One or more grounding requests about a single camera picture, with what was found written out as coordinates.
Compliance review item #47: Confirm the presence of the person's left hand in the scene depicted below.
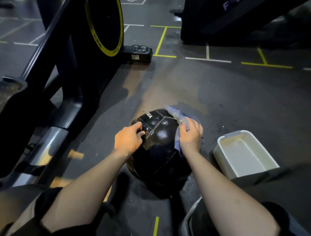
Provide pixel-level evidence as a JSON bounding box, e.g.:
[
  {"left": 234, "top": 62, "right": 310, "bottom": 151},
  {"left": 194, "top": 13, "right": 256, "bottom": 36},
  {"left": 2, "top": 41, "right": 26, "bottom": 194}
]
[{"left": 114, "top": 122, "right": 146, "bottom": 158}]

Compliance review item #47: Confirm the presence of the person's right hand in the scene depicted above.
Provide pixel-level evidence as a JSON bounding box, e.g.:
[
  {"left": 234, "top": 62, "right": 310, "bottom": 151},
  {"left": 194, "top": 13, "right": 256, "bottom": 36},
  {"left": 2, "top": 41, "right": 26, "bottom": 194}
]
[{"left": 179, "top": 117, "right": 203, "bottom": 156}]

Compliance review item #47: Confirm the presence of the blue cleaning cloth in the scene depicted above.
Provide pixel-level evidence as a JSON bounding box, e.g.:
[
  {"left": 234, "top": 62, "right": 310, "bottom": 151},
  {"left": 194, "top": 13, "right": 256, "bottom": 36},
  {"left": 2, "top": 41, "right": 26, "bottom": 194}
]
[{"left": 164, "top": 105, "right": 202, "bottom": 157}]

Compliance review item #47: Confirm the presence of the black medicine ball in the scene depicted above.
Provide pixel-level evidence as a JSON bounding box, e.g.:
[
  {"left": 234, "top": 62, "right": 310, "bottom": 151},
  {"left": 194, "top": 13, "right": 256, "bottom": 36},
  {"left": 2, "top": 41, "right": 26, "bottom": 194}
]
[{"left": 126, "top": 109, "right": 195, "bottom": 199}]

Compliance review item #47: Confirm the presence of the person's right forearm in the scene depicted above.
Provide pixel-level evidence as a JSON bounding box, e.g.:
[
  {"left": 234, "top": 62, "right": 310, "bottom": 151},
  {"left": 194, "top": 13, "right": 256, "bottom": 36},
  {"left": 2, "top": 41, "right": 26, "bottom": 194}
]
[{"left": 183, "top": 148, "right": 281, "bottom": 236}]

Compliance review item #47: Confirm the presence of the person's left forearm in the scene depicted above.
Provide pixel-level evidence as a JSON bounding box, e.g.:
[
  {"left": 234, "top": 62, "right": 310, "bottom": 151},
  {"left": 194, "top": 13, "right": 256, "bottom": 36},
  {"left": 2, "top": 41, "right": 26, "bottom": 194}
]
[{"left": 40, "top": 149, "right": 130, "bottom": 232}]

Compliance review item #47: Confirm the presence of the white plastic basin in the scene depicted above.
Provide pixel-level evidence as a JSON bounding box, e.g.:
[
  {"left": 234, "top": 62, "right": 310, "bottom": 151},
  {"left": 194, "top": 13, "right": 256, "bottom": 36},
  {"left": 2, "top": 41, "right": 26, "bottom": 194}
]
[{"left": 213, "top": 130, "right": 280, "bottom": 181}]

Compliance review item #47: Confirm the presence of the black exercise bike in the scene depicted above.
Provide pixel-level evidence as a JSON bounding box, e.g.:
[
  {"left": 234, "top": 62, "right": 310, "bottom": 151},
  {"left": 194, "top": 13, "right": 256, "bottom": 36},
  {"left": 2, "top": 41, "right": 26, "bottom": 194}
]
[{"left": 0, "top": 0, "right": 153, "bottom": 190}]

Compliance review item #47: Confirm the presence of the black gym machine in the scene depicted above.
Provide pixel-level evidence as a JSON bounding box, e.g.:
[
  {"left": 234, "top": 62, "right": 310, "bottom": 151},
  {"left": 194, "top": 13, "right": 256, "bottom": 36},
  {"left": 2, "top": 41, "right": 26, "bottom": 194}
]
[{"left": 169, "top": 0, "right": 311, "bottom": 49}]

